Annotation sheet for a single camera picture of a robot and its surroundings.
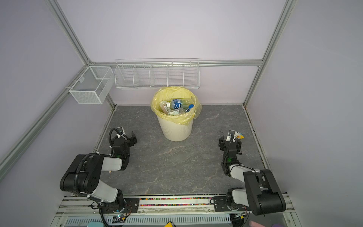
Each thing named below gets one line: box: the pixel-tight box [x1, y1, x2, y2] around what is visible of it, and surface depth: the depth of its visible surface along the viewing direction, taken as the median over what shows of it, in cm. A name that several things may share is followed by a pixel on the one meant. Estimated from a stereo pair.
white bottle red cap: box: [159, 100, 171, 116], surface depth 90 cm
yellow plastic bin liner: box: [150, 86, 203, 126], surface depth 87 cm
